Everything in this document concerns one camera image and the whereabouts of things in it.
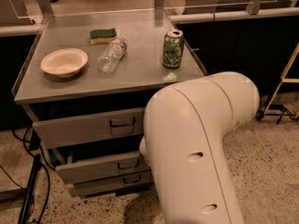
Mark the black stand leg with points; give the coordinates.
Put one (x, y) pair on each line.
(28, 196)

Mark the clear plastic bottle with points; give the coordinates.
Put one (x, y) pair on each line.
(110, 58)

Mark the yellow cart frame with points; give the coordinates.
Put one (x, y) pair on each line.
(269, 108)

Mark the white counter rail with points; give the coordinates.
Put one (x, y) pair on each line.
(234, 15)

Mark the grey bottom drawer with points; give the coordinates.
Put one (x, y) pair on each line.
(120, 185)

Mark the grey top drawer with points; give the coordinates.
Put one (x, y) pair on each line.
(90, 128)

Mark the green yellow sponge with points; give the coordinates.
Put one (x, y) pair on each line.
(102, 36)

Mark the green soda can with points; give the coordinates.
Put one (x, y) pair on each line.
(173, 49)

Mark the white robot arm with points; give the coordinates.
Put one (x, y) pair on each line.
(184, 126)

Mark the white paper bowl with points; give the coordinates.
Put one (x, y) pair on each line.
(64, 62)

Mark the grey metal drawer cabinet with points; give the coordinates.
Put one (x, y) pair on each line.
(86, 87)

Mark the grey drawer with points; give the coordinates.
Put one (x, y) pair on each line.
(102, 167)
(90, 128)
(120, 185)

